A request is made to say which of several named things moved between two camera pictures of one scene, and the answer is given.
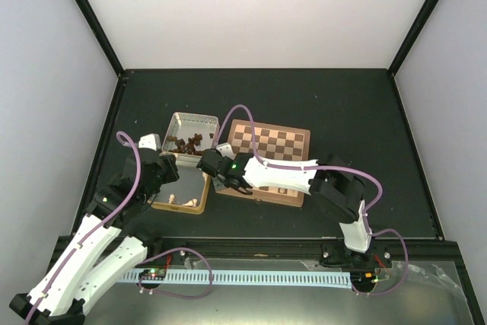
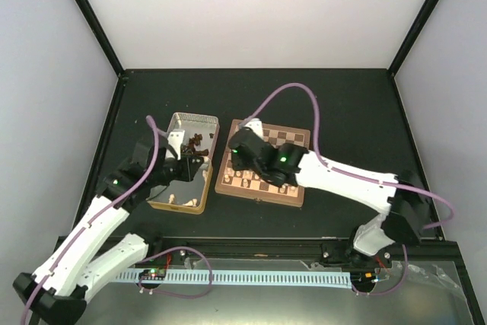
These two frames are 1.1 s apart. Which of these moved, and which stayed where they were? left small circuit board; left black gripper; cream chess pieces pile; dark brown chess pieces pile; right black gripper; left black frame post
Moved: right black gripper; left black gripper
Stayed: cream chess pieces pile; dark brown chess pieces pile; left black frame post; left small circuit board
